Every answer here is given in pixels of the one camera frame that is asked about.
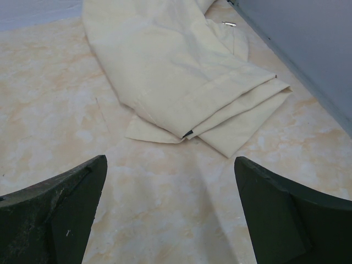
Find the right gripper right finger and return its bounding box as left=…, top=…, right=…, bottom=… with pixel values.
left=234, top=157, right=351, bottom=263

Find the cream folded cloth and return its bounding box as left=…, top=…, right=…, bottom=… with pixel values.
left=82, top=1, right=291, bottom=157

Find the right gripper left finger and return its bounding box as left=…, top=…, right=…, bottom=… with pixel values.
left=1, top=155, right=107, bottom=263

